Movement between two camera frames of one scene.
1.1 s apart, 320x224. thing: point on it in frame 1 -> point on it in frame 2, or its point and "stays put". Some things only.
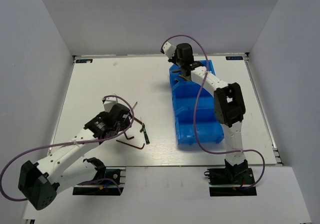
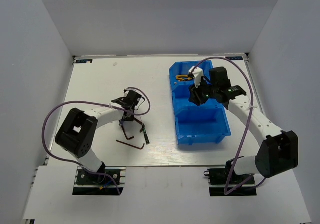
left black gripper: [126, 124] -> [131, 118]
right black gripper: [172, 59] -> [195, 94]
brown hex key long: [131, 146] stays put
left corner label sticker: [83, 60] stays put
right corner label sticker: [234, 58] stays put
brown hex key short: [128, 138] stays put
